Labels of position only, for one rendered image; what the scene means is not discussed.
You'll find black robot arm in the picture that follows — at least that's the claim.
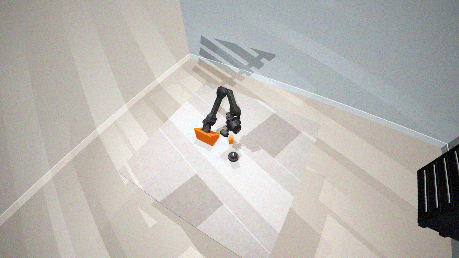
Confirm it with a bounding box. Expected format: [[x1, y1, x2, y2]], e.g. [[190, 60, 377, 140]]
[[201, 86, 241, 134]]

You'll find dark grey round pedestal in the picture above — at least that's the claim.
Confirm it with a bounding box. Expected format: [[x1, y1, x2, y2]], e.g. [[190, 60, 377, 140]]
[[228, 152, 238, 162]]

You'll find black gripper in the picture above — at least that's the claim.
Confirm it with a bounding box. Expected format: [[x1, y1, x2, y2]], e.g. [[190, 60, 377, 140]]
[[220, 120, 241, 137]]

